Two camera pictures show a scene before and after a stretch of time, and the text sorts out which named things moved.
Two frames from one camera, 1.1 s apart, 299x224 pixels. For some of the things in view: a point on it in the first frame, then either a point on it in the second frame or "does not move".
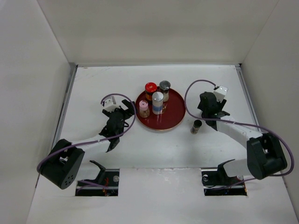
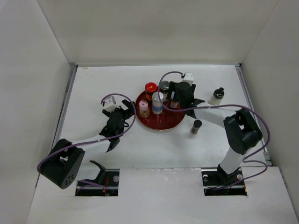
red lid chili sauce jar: [150, 87] does not move
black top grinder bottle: [164, 86] does not move
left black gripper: [131, 110] does not move
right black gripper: [223, 104] → [172, 88]
